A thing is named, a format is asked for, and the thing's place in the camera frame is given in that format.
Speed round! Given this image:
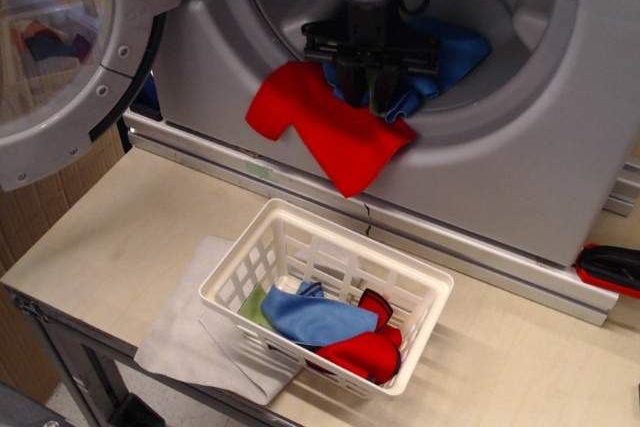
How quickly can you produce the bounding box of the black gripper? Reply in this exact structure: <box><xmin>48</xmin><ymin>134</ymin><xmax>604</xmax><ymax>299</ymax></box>
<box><xmin>301</xmin><ymin>0</ymin><xmax>441</xmax><ymax>117</ymax></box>

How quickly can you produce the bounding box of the green cloth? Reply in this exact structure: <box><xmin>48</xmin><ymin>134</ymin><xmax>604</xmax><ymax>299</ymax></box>
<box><xmin>365</xmin><ymin>68</ymin><xmax>385</xmax><ymax>117</ymax></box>
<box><xmin>238</xmin><ymin>284</ymin><xmax>277</xmax><ymax>332</ymax></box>

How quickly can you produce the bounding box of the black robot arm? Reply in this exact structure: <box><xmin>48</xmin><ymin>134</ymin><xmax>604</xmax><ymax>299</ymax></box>
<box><xmin>301</xmin><ymin>0</ymin><xmax>441</xmax><ymax>116</ymax></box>

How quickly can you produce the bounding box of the grey toy laundry machine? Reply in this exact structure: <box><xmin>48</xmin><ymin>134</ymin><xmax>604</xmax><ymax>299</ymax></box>
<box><xmin>154</xmin><ymin>0</ymin><xmax>639</xmax><ymax>264</ymax></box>

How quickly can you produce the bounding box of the white plastic laundry basket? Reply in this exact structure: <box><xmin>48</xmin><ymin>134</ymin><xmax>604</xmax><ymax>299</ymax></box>
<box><xmin>199</xmin><ymin>199</ymin><xmax>454</xmax><ymax>398</ymax></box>

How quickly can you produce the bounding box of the round grey machine door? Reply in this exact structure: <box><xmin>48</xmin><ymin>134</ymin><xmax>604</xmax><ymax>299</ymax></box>
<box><xmin>1</xmin><ymin>0</ymin><xmax>183</xmax><ymax>191</ymax></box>

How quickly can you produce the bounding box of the black-edged blue cloth in basket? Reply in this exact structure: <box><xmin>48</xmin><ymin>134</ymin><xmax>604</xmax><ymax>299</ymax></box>
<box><xmin>296</xmin><ymin>282</ymin><xmax>324</xmax><ymax>298</ymax></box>

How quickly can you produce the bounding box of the black-edged red cloth in basket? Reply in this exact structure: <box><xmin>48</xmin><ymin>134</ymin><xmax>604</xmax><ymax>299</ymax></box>
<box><xmin>358</xmin><ymin>288</ymin><xmax>393</xmax><ymax>332</ymax></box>

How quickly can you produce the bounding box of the green cloth in basket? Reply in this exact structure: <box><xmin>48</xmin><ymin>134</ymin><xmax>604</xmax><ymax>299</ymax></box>
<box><xmin>238</xmin><ymin>284</ymin><xmax>277</xmax><ymax>332</ymax></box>

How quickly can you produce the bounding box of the red and black tool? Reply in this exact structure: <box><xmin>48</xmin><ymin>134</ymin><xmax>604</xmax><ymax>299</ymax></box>
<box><xmin>575</xmin><ymin>244</ymin><xmax>639</xmax><ymax>298</ymax></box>

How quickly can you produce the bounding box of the grey felt mat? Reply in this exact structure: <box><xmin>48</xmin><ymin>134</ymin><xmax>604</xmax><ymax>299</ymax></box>
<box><xmin>134</xmin><ymin>236</ymin><xmax>301</xmax><ymax>405</ymax></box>

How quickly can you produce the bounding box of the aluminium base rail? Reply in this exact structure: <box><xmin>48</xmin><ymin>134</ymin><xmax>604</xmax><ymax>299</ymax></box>
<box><xmin>124</xmin><ymin>111</ymin><xmax>620</xmax><ymax>325</ymax></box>

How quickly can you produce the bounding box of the metal table frame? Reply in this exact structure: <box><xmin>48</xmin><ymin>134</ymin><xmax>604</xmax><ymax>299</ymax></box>
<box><xmin>6</xmin><ymin>287</ymin><xmax>296</xmax><ymax>426</ymax></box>

